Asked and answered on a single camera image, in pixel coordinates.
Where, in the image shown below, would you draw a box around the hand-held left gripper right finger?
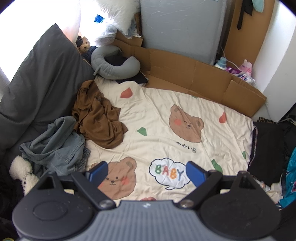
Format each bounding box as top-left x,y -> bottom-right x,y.
179,161 -> 259,208

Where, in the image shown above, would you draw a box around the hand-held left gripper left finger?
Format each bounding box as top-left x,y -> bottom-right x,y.
38,161 -> 115,209

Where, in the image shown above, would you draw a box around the brown printed t-shirt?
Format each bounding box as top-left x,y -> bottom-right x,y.
72,80 -> 129,149

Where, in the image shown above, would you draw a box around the blue denim jeans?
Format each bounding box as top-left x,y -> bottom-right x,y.
20,116 -> 91,176

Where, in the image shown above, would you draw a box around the cream bear print blanket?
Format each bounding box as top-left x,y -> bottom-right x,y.
84,75 -> 284,202

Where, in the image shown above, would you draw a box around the black folded cloth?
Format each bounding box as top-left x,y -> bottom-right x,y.
247,122 -> 296,186

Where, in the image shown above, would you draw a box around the white plush toy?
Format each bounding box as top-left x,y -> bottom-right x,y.
9,155 -> 40,196

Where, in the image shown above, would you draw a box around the leopard print cloth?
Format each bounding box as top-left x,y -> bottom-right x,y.
253,116 -> 278,126

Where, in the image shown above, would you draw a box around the teal printed cloth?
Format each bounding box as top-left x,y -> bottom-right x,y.
277,146 -> 296,208

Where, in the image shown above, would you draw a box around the flattened cardboard box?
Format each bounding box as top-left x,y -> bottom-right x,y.
111,30 -> 267,117

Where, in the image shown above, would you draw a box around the small black cloth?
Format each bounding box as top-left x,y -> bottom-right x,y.
105,54 -> 148,85

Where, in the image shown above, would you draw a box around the grey neck pillow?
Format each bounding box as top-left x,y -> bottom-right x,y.
91,45 -> 141,80

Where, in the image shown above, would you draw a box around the dark grey pillow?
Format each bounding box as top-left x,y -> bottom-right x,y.
0,23 -> 96,160

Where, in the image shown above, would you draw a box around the purple and white detergent bag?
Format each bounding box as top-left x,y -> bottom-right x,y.
225,66 -> 255,85

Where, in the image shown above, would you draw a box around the white bottle with blue cap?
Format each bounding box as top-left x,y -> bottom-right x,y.
214,57 -> 228,70

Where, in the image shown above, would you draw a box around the pink detergent pouch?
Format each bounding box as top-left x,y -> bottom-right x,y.
239,59 -> 253,75

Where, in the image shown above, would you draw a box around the brown teddy bear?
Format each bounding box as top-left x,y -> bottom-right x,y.
76,36 -> 99,61

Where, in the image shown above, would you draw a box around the clear crumpled plastic bag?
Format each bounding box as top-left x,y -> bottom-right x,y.
94,17 -> 118,47

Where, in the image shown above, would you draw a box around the grey wrapped washing machine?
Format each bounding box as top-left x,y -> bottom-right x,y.
140,0 -> 228,66

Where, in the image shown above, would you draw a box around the upright cardboard sheet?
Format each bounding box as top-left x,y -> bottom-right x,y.
225,0 -> 275,64

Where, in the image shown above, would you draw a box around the pale pink pillow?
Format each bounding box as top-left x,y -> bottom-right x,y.
61,0 -> 82,44

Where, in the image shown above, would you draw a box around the white pillow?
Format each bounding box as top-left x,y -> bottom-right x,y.
94,0 -> 141,35

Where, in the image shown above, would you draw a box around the mint green hanging cloth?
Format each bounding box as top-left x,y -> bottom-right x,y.
252,0 -> 265,12

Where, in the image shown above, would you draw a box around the black hanging strap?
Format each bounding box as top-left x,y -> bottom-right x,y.
237,0 -> 255,30

